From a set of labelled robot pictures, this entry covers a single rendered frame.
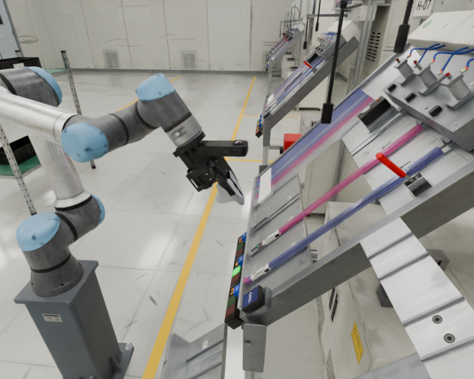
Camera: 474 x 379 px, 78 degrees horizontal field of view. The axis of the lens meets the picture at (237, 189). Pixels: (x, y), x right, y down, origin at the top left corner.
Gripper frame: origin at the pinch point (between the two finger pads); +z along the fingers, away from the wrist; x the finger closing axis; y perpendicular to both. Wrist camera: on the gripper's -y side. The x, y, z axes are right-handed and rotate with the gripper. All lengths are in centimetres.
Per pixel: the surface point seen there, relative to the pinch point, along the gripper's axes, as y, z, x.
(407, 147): -38.1, 4.8, 2.8
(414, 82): -46.2, -3.5, -7.3
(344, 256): -18.3, 9.8, 21.0
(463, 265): -44, 62, -13
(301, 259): -8.7, 12.7, 14.1
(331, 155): -21, 58, -124
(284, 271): -3.9, 13.9, 14.7
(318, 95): -38, 100, -449
